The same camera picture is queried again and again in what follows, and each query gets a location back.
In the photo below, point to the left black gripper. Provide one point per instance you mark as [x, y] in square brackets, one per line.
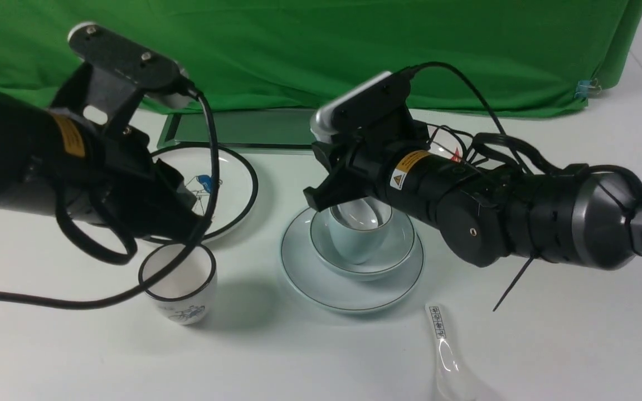
[104, 175]

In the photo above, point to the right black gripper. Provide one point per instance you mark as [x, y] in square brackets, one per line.
[400, 172]

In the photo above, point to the pale blue ceramic cup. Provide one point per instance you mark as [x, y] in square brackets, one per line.
[359, 227]

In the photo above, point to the pale blue bowl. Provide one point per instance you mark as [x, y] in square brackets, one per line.
[391, 254]

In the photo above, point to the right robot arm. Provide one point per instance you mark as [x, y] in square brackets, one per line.
[580, 215]

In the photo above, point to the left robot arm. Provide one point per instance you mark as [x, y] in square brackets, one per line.
[45, 156]

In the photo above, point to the small black-rimmed white bowl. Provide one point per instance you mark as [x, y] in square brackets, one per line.
[448, 143]

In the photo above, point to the pale blue plate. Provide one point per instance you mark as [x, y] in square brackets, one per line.
[317, 284]

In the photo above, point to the illustrated black-rimmed white plate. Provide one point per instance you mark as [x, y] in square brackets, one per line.
[239, 184]

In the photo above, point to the black-rimmed illustrated white cup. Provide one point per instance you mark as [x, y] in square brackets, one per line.
[186, 295]

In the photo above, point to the green backdrop cloth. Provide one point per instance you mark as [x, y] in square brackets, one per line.
[526, 57]

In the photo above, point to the blue binder clip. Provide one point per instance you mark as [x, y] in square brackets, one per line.
[587, 88]

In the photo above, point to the white spoon with characters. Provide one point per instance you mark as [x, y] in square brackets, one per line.
[452, 381]

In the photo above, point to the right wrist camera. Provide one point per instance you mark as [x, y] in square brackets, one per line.
[363, 105]

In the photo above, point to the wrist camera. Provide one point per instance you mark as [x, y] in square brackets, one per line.
[159, 77]
[363, 105]

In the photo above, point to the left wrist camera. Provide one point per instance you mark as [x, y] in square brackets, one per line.
[159, 77]

